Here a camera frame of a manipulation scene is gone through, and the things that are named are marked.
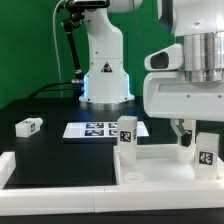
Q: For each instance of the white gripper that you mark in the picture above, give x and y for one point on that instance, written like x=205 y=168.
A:
x=167 y=94

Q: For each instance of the white square tabletop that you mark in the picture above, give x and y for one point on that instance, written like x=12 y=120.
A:
x=154 y=163

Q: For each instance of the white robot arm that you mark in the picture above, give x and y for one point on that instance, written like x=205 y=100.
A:
x=197 y=25

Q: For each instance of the white tag sheet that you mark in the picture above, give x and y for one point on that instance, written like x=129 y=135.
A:
x=78 y=130

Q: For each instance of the white U-shaped fence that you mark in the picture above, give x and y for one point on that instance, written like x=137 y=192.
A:
x=97 y=199

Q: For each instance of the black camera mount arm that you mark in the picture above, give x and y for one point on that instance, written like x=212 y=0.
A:
x=76 y=9

